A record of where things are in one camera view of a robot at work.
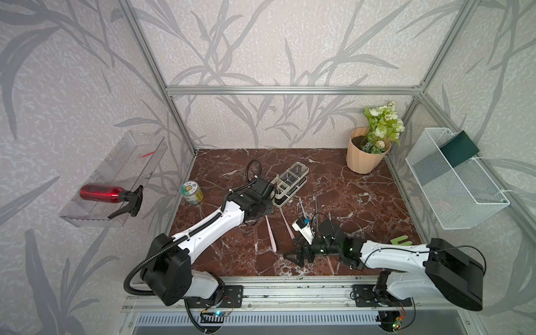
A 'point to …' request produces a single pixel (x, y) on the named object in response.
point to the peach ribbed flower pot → (358, 159)
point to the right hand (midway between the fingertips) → (288, 248)
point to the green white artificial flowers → (384, 128)
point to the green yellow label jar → (191, 191)
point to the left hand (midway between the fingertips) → (269, 207)
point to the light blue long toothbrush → (302, 206)
